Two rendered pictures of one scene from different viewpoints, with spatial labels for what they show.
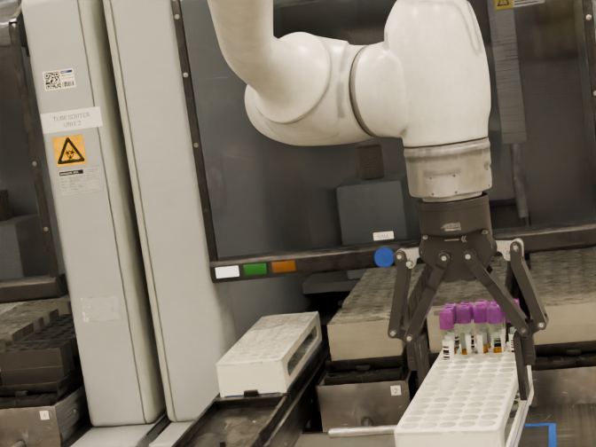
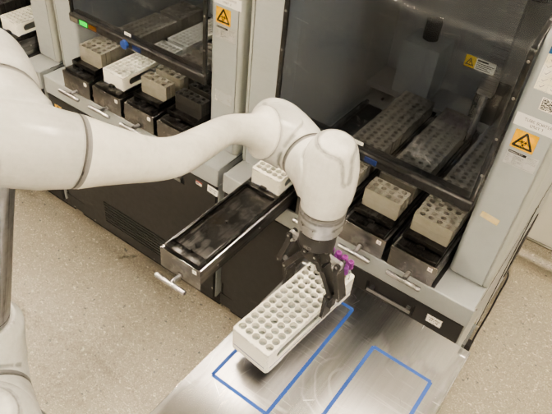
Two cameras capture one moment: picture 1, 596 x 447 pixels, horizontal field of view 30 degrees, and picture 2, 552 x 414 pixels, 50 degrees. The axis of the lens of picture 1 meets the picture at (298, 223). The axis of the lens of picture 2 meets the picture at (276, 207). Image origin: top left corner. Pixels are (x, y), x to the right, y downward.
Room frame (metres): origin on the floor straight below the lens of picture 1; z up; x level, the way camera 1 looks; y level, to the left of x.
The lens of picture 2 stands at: (0.34, -0.35, 1.91)
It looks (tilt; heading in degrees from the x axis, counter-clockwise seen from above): 42 degrees down; 18
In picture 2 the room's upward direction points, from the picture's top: 7 degrees clockwise
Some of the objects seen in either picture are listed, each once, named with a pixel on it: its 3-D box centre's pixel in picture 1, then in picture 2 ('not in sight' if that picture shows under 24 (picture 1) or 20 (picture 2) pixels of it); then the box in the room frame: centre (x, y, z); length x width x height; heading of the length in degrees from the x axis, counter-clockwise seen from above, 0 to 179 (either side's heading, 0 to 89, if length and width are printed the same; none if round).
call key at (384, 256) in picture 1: (384, 257); not in sight; (1.62, -0.12, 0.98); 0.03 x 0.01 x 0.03; 77
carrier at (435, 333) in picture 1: (466, 331); (382, 202); (1.63, -0.23, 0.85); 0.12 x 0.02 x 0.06; 76
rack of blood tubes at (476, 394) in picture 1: (471, 410); (295, 309); (1.14, -0.16, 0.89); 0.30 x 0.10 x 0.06; 162
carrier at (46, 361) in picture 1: (34, 366); (190, 105); (1.78, 0.46, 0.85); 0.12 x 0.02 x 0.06; 77
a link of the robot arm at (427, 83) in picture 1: (426, 68); (325, 169); (1.18, -0.16, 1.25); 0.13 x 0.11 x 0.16; 52
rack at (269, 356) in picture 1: (273, 355); (294, 159); (1.71, 0.07, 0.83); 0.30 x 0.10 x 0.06; 167
